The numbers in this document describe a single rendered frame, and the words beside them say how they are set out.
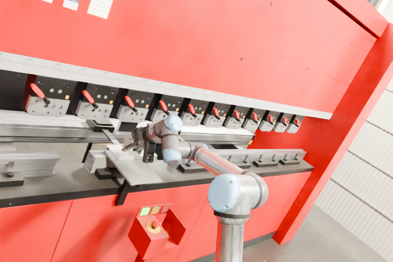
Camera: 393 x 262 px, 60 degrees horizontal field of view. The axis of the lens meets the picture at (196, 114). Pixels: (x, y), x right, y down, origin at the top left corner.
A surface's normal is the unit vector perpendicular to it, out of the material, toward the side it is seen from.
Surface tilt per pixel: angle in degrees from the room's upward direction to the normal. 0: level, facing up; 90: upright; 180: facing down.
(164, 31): 90
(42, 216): 90
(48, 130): 90
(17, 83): 90
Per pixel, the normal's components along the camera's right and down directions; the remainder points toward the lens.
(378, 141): -0.68, -0.07
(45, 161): 0.62, 0.48
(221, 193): -0.74, -0.26
